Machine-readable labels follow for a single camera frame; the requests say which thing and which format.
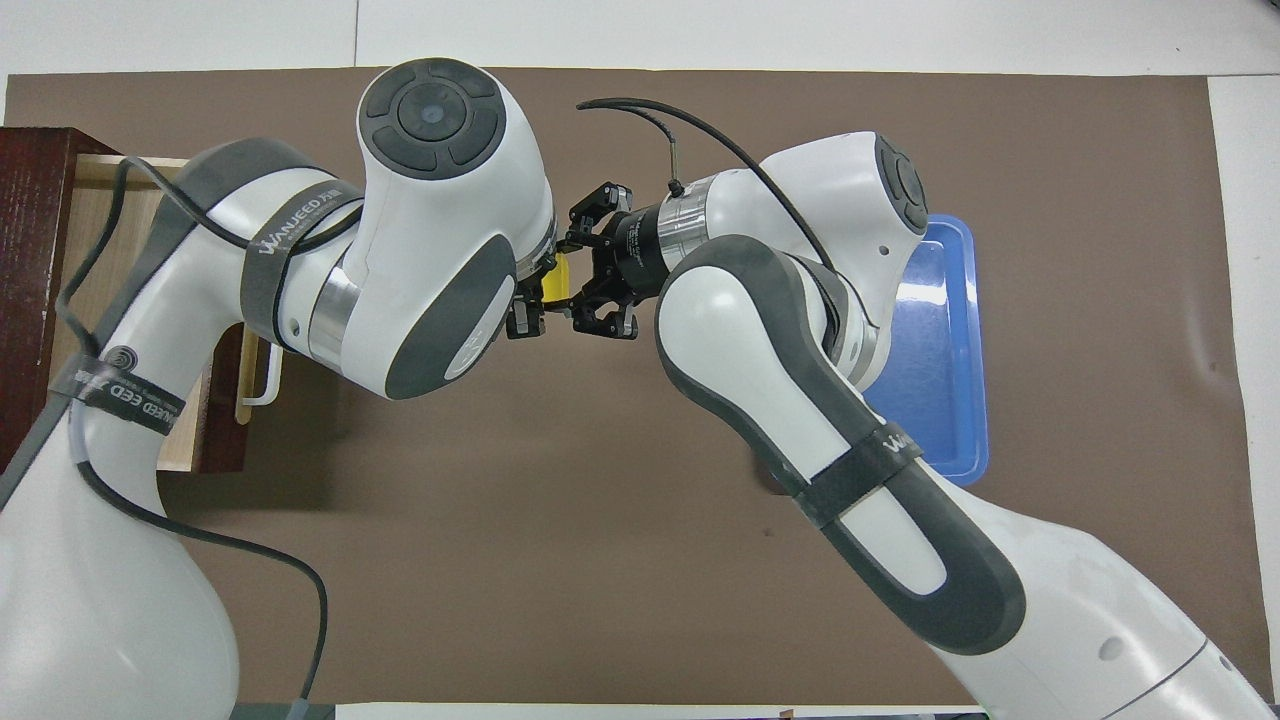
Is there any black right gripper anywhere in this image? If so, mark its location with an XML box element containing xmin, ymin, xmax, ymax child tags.
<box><xmin>506</xmin><ymin>181</ymin><xmax>669</xmax><ymax>342</ymax></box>

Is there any white drawer handle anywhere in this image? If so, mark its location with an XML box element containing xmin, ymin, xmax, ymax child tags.
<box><xmin>235</xmin><ymin>325</ymin><xmax>285</xmax><ymax>412</ymax></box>

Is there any brown table mat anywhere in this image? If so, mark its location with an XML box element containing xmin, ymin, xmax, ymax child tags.
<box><xmin>0</xmin><ymin>66</ymin><xmax>1276</xmax><ymax>706</ymax></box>

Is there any blue plastic tray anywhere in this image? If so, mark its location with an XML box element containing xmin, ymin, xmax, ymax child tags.
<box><xmin>865</xmin><ymin>214</ymin><xmax>991</xmax><ymax>488</ymax></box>

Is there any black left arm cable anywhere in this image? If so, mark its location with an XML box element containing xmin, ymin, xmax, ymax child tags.
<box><xmin>0</xmin><ymin>155</ymin><xmax>332</xmax><ymax>720</ymax></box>

